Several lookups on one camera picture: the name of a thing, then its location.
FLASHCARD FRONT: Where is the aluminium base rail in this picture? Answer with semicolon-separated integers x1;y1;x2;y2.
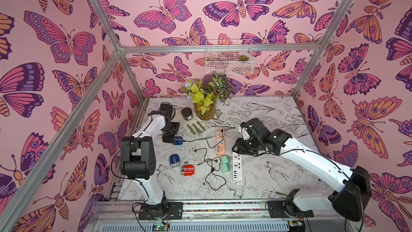
86;199;366;232

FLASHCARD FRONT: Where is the potted green artificial plant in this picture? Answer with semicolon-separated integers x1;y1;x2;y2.
181;73;234;120

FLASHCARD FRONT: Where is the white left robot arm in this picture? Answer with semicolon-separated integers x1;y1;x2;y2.
120;102;177;220

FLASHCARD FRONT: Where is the white power strip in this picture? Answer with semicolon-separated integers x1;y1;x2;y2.
232;152;243;182

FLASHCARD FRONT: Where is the small black jar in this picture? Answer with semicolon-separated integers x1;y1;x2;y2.
181;107;193;121

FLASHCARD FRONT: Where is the pink power strip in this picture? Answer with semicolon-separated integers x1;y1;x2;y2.
215;134;225;157

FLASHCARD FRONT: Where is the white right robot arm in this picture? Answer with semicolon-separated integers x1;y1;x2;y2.
232;118;371;222

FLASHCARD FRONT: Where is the white wire wall basket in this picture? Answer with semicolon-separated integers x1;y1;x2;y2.
204;44;255;76

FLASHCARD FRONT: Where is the small plant in basket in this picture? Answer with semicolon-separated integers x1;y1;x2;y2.
237;55;250;63

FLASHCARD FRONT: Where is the green power adapter cube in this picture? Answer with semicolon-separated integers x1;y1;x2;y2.
221;155;231;164

